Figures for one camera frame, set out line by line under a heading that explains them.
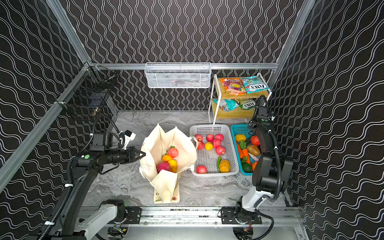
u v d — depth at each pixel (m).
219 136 1.00
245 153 0.94
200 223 0.75
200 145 0.94
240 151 0.94
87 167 0.47
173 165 0.84
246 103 1.00
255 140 0.95
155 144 0.77
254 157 0.92
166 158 0.90
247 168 0.85
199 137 0.98
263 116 0.69
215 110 0.90
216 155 0.95
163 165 0.79
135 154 0.65
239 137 1.00
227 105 0.99
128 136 0.67
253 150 0.94
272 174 0.47
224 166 0.86
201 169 0.84
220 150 0.92
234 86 0.83
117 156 0.59
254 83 0.83
